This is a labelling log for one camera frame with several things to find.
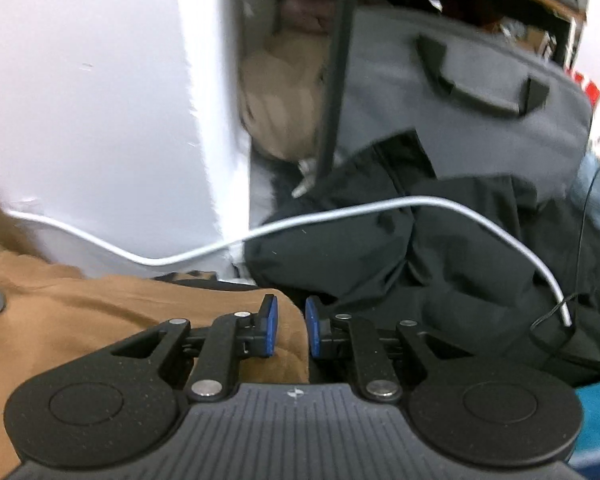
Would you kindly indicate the black nylon jacket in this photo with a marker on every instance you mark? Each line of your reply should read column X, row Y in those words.
column 430, row 270

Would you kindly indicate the beige cloth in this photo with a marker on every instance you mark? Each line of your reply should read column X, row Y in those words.
column 280, row 100

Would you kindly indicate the black pole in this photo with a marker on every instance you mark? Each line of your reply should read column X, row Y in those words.
column 337, row 60

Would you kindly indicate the brown printed t-shirt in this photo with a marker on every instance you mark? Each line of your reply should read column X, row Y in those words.
column 80, row 320

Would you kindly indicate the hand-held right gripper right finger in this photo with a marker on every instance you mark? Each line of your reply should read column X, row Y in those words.
column 314, row 332

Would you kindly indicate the pink cloth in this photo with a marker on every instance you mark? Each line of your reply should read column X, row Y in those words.
column 305, row 10

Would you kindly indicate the red white box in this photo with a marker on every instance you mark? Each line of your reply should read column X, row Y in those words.
column 587, row 87

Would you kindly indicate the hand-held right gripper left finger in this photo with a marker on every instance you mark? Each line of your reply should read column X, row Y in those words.
column 270, row 327

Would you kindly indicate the grey fabric bag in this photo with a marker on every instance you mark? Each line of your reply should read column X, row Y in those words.
column 405, row 85

